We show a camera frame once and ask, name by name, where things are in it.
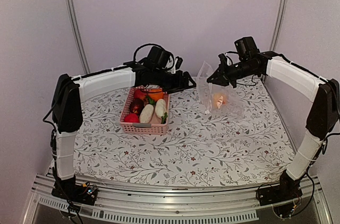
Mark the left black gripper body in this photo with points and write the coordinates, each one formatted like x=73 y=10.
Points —
x=169 y=83

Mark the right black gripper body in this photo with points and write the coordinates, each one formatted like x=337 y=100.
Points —
x=236 y=72

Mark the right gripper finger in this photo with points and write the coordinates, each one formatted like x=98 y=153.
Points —
x=215 y=74
x=219 y=81

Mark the yellow lemon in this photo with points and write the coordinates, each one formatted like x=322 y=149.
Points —
x=219 y=99

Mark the orange tangerine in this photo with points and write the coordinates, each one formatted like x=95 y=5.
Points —
x=156 y=94

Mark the clear zip top bag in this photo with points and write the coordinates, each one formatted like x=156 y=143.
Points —
x=234 y=108

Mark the red apple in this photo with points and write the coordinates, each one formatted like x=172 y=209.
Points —
x=139 y=94

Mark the pink plastic basket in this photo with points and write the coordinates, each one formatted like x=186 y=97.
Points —
x=157 y=126

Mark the dark red onion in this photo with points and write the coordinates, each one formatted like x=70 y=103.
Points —
x=136 y=106

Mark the red tomato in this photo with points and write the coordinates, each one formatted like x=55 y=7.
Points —
x=132 y=118

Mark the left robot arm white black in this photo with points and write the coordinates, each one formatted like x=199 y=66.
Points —
x=71 y=92

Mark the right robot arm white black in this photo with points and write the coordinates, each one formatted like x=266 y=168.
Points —
x=322 y=93

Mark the white radish right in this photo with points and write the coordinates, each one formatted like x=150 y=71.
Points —
x=160 y=108

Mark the white radish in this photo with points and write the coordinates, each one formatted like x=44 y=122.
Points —
x=160 y=108
x=146 y=114

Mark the white radish left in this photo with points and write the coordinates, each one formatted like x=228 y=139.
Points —
x=146 y=114

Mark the floral table mat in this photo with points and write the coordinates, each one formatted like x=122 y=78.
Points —
x=197 y=149

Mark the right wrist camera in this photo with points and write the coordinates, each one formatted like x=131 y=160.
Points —
x=246 y=48

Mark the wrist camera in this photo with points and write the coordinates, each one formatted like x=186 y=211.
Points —
x=246 y=48
x=160 y=59

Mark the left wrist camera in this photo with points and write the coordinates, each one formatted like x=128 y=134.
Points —
x=160 y=59

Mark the right aluminium post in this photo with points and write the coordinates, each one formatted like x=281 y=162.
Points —
x=278 y=24

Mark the aluminium post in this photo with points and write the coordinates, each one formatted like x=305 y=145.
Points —
x=278 y=24
x=77 y=35

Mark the aluminium front rail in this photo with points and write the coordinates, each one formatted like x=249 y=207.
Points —
x=119 y=202

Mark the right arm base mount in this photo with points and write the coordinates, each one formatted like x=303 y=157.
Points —
x=287 y=189

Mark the left aluminium post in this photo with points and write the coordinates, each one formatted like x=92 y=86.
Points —
x=77 y=35

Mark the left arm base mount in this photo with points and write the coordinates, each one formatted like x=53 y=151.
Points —
x=68 y=189

